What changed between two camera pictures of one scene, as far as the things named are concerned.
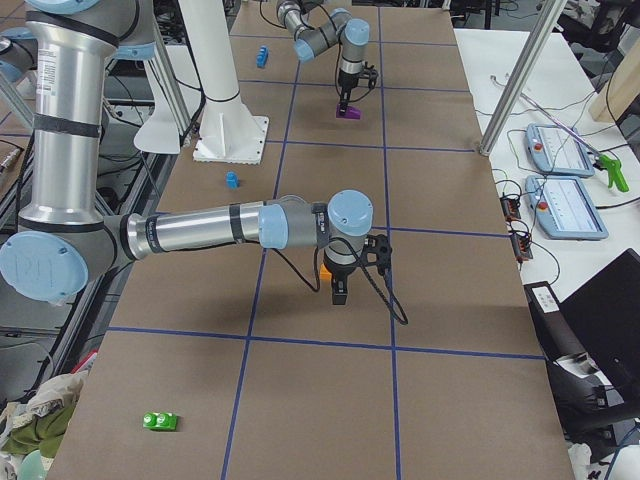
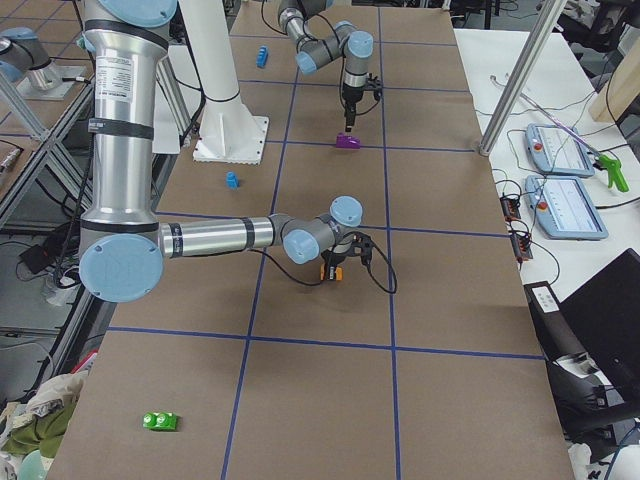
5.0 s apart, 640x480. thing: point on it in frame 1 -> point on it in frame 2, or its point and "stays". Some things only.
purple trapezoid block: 352,112 -> 344,140
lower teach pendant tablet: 564,207 stays
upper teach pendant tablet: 559,149 stays
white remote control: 545,299 stays
